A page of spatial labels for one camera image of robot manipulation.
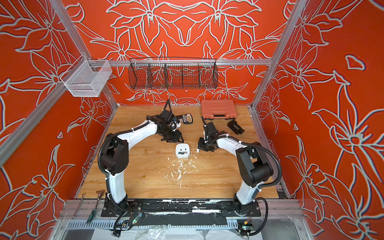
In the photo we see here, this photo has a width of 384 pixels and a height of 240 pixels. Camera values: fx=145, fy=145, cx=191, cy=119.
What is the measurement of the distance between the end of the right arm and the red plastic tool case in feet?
1.00

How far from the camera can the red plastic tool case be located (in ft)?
3.58

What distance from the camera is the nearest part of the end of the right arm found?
0.69 meters
